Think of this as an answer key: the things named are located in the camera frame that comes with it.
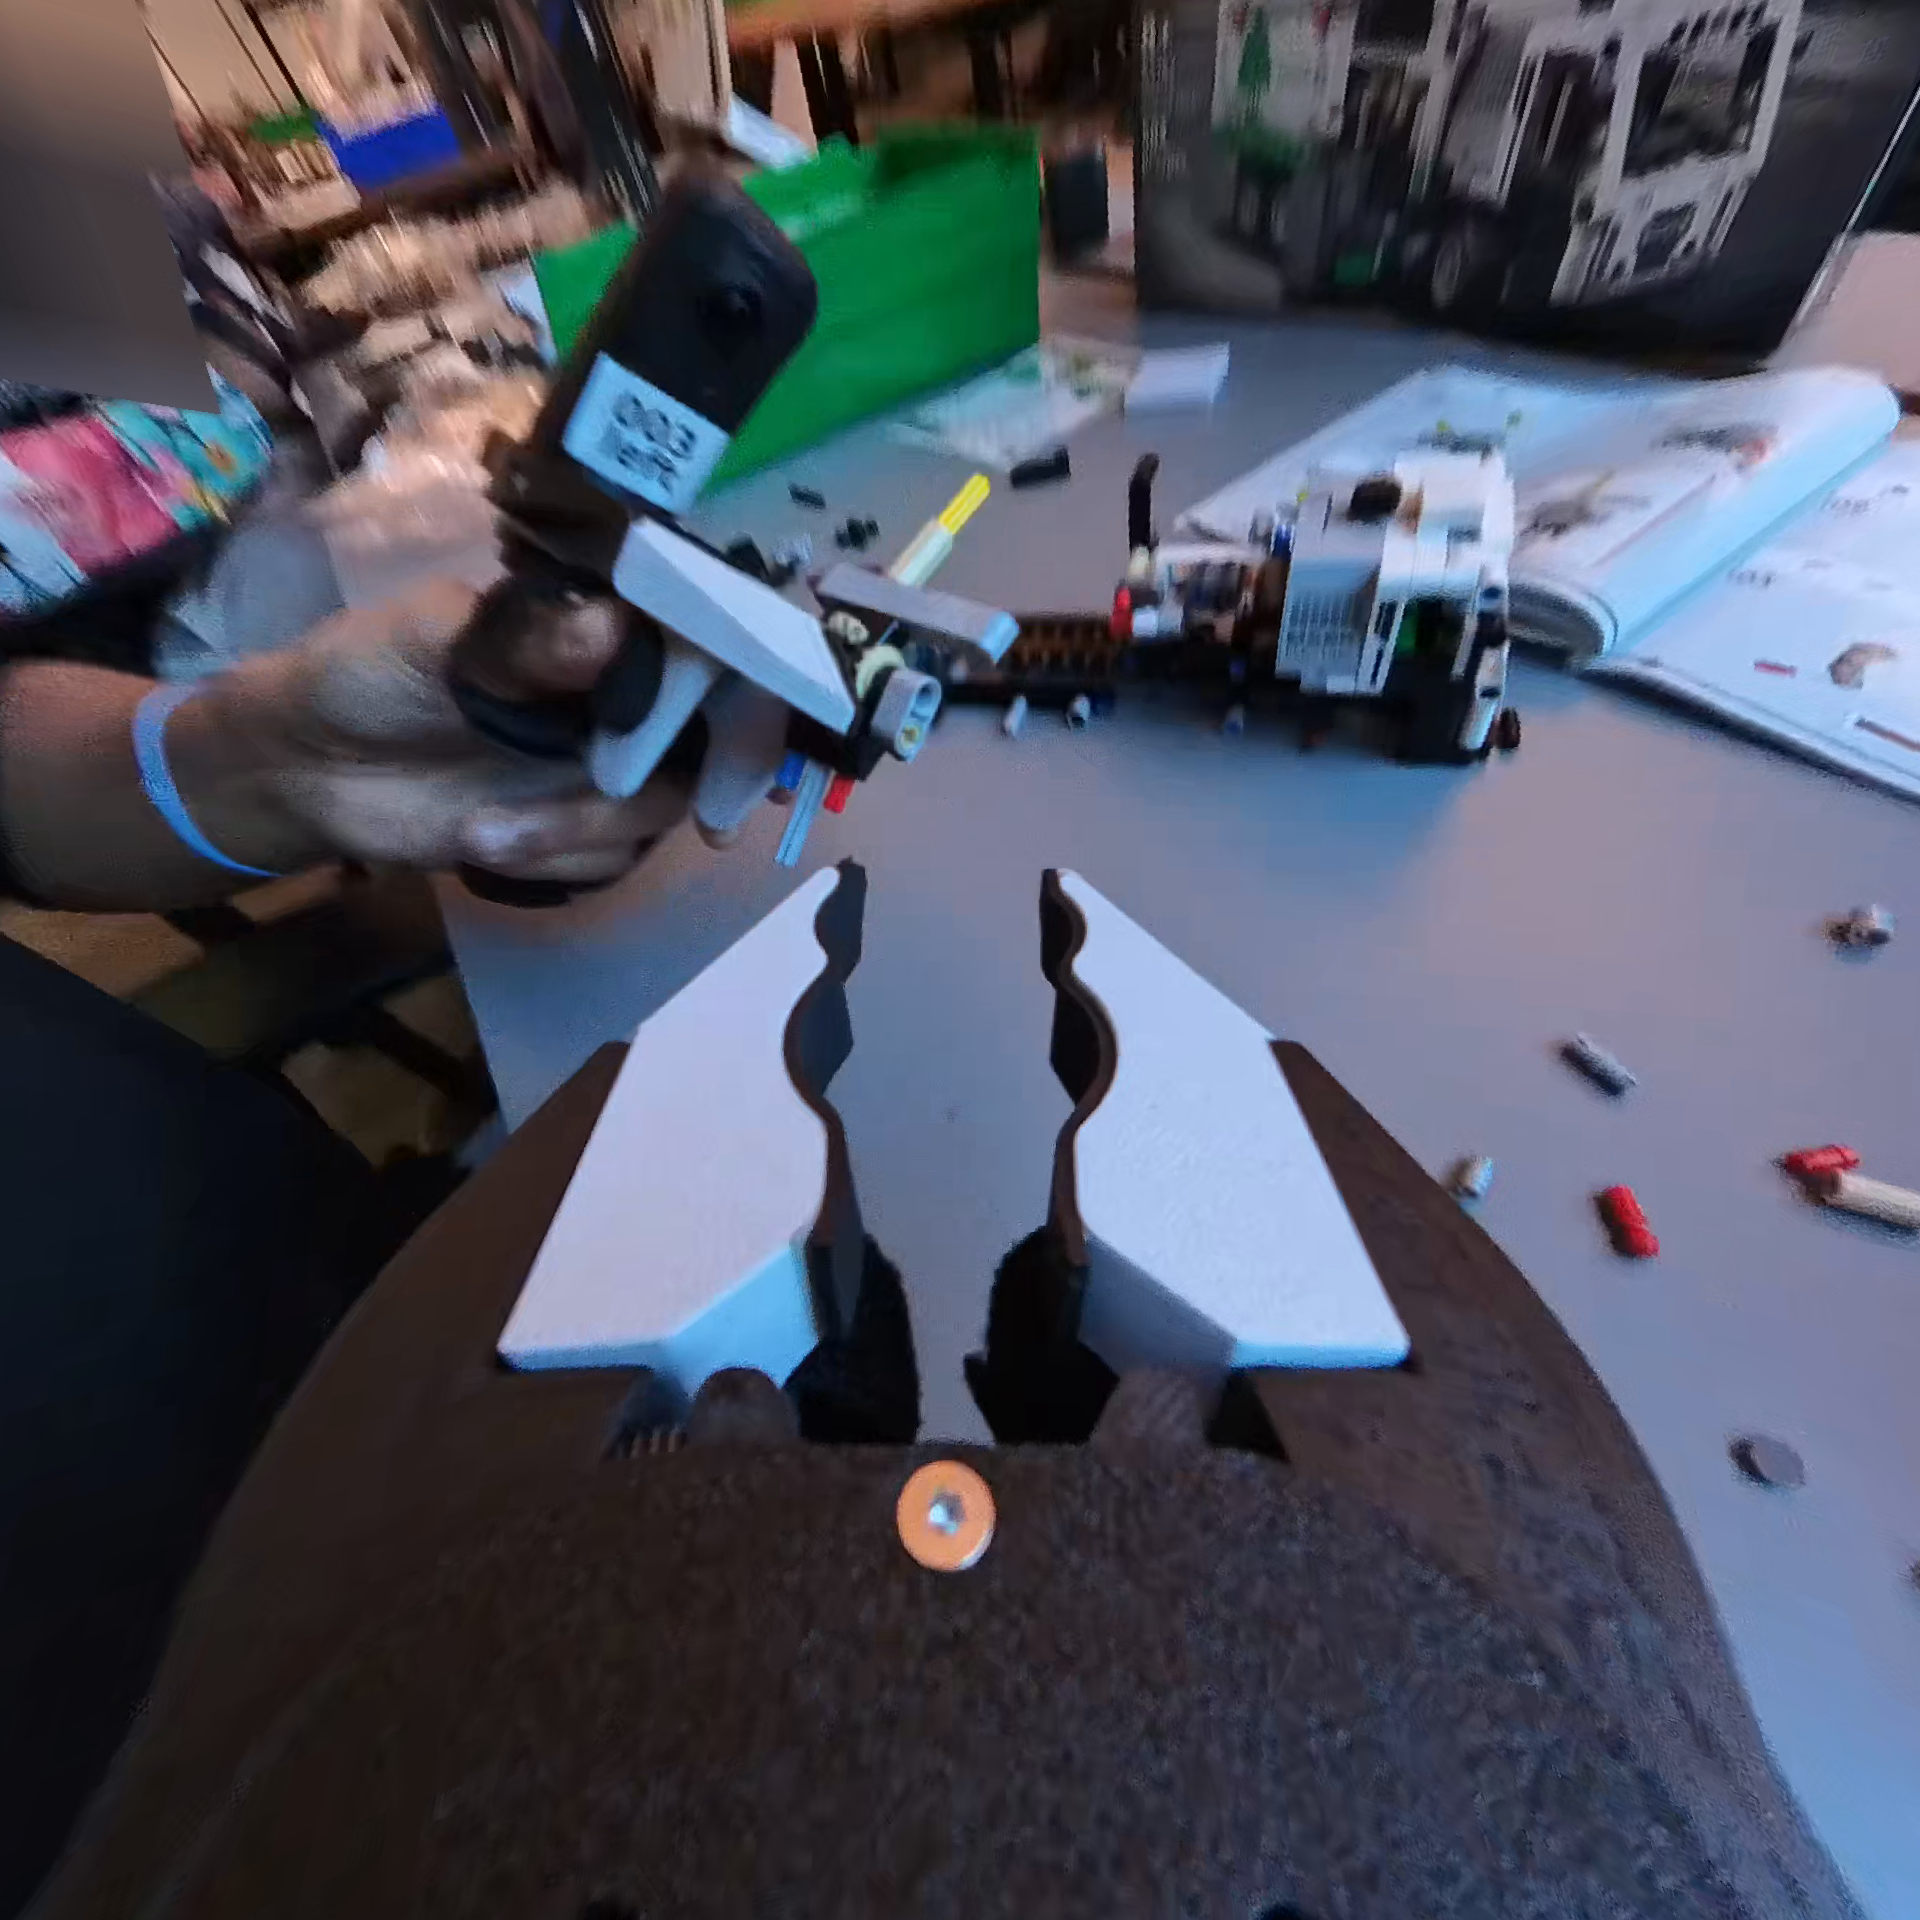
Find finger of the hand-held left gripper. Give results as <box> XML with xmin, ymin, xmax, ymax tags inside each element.
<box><xmin>586</xmin><ymin>648</ymin><xmax>799</xmax><ymax>840</ymax></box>
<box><xmin>612</xmin><ymin>515</ymin><xmax>860</xmax><ymax>742</ymax></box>

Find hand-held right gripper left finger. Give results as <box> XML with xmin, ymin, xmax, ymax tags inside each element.
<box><xmin>495</xmin><ymin>857</ymin><xmax>872</xmax><ymax>1398</ymax></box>

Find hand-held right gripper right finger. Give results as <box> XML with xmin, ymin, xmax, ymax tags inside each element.
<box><xmin>1039</xmin><ymin>865</ymin><xmax>1415</xmax><ymax>1409</ymax></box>

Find grey black lego gear assembly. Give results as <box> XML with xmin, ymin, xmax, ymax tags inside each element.
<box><xmin>773</xmin><ymin>471</ymin><xmax>1022</xmax><ymax>874</ymax></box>

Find person's left forearm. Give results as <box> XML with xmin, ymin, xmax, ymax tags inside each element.
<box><xmin>0</xmin><ymin>661</ymin><xmax>197</xmax><ymax>910</ymax></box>

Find scattered small lego pieces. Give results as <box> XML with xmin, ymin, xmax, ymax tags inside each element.
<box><xmin>1445</xmin><ymin>901</ymin><xmax>1920</xmax><ymax>1491</ymax></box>

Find white black lego truck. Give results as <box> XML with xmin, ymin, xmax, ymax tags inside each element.
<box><xmin>936</xmin><ymin>442</ymin><xmax>1524</xmax><ymax>769</ymax></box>

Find black lego set box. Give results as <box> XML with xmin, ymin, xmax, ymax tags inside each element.
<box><xmin>1132</xmin><ymin>0</ymin><xmax>1920</xmax><ymax>361</ymax></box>

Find person's left hand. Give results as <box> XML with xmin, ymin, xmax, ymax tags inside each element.
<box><xmin>175</xmin><ymin>577</ymin><xmax>700</xmax><ymax>894</ymax></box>

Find green plastic bin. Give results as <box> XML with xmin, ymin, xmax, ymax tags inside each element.
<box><xmin>533</xmin><ymin>125</ymin><xmax>1044</xmax><ymax>489</ymax></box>

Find clear plastic bag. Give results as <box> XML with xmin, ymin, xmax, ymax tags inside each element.
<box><xmin>316</xmin><ymin>346</ymin><xmax>557</xmax><ymax>601</ymax></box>

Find sticker sheet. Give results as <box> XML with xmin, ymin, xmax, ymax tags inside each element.
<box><xmin>890</xmin><ymin>337</ymin><xmax>1143</xmax><ymax>471</ymax></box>

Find dark cup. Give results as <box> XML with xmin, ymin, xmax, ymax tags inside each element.
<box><xmin>1041</xmin><ymin>142</ymin><xmax>1113</xmax><ymax>265</ymax></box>

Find blue wristband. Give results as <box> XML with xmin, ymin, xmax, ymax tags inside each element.
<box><xmin>133</xmin><ymin>682</ymin><xmax>278</xmax><ymax>880</ymax></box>

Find small white box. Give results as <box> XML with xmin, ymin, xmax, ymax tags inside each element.
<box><xmin>1121</xmin><ymin>346</ymin><xmax>1232</xmax><ymax>416</ymax></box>

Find open instruction booklet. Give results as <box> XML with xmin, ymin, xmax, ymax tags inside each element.
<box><xmin>1177</xmin><ymin>365</ymin><xmax>1920</xmax><ymax>805</ymax></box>

